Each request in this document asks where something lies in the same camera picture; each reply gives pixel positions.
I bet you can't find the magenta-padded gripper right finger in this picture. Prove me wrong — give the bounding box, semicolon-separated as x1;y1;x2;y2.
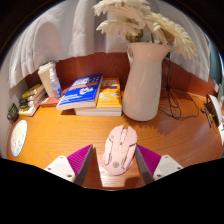
134;143;184;185

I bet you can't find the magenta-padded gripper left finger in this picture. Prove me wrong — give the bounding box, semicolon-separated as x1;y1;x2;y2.
43;143;95;187

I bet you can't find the pink computer mouse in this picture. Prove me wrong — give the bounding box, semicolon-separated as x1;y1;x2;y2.
100;124;138;176

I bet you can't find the round cartoon-print mouse pad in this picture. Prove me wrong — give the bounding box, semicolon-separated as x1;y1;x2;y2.
10;119;28;158

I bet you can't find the red-brown flat book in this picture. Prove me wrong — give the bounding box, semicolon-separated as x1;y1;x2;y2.
39;96;62;108

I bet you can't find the thin black book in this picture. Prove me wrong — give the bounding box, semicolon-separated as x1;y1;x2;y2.
19;91;46;105
19;95;47;110

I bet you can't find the white desk device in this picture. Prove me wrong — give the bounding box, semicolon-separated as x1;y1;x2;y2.
203;94;224;135

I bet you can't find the blue cover book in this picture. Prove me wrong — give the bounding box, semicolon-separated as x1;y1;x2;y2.
55;73;104;112

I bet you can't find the white ceramic vase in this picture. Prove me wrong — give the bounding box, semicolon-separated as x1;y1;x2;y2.
121;42;174;122

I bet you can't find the clear spray bottle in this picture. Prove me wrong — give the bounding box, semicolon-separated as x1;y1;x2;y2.
49;68;63;100

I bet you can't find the orange cover book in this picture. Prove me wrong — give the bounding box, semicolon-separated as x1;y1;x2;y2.
73;77;124;117

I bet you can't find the white curtain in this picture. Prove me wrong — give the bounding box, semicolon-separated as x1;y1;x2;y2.
7;0;212;89

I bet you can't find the white daisy flower bouquet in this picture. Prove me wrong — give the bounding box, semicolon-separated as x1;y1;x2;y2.
92;0;198;60

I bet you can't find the black cable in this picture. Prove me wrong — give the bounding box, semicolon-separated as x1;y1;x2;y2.
158;58;201;120

